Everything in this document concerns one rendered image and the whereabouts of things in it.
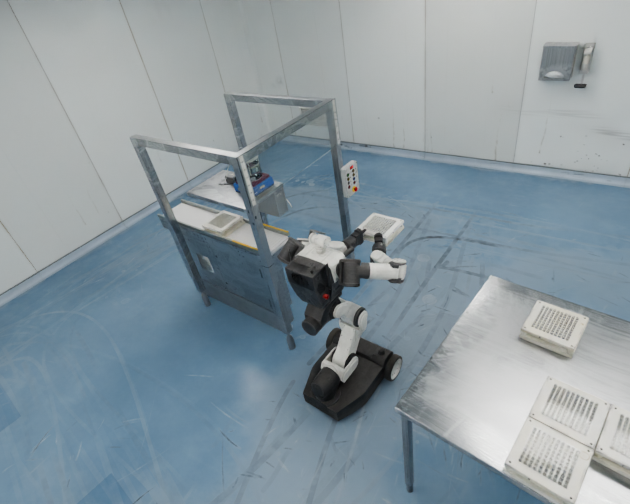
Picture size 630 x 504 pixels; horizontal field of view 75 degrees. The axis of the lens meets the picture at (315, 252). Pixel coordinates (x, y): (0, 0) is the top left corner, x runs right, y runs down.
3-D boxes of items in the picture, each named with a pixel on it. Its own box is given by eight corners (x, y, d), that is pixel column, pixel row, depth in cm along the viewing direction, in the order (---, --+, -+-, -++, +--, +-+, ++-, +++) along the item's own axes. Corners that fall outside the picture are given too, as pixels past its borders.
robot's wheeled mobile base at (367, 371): (352, 433, 276) (346, 405, 257) (293, 398, 306) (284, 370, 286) (397, 366, 313) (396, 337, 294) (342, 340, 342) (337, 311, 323)
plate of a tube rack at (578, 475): (593, 452, 160) (594, 449, 158) (573, 507, 146) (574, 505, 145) (527, 418, 174) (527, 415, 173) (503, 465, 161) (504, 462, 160)
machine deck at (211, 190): (283, 187, 290) (282, 182, 288) (246, 214, 268) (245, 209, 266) (224, 174, 324) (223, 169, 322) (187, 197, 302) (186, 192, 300)
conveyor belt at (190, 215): (290, 241, 315) (288, 236, 312) (268, 260, 300) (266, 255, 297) (182, 207, 390) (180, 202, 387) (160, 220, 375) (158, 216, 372)
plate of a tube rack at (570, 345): (588, 320, 209) (589, 317, 208) (573, 352, 196) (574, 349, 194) (537, 302, 224) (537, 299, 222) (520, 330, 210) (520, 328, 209)
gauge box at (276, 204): (288, 210, 302) (283, 186, 290) (279, 217, 295) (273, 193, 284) (267, 204, 314) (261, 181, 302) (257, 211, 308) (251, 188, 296)
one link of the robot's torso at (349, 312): (363, 329, 288) (332, 322, 249) (343, 320, 298) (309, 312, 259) (371, 308, 289) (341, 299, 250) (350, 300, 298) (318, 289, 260)
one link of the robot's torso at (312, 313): (318, 339, 246) (313, 319, 235) (301, 331, 253) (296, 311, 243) (344, 310, 262) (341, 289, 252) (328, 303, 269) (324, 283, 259)
